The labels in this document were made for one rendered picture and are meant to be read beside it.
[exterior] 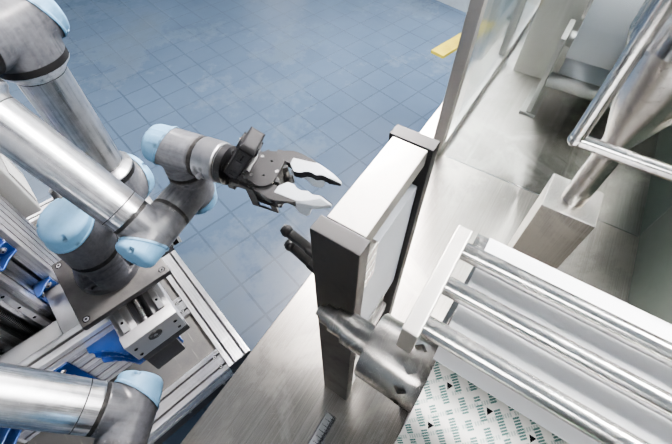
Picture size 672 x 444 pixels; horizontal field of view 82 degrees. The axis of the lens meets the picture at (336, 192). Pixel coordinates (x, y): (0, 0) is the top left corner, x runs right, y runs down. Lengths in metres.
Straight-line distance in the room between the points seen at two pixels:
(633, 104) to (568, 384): 0.41
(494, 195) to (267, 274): 1.20
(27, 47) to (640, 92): 0.88
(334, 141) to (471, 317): 2.24
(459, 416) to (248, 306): 1.63
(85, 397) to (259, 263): 1.36
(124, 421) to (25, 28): 0.62
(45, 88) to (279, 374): 0.68
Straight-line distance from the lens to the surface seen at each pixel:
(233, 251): 2.05
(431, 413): 0.32
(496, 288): 0.33
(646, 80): 0.61
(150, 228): 0.74
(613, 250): 1.16
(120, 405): 0.74
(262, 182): 0.63
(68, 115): 0.90
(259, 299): 1.90
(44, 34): 0.83
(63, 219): 1.00
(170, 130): 0.75
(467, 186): 1.12
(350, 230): 0.33
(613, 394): 0.33
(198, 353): 1.65
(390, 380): 0.37
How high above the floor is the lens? 1.71
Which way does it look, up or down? 51 degrees down
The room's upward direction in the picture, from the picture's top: straight up
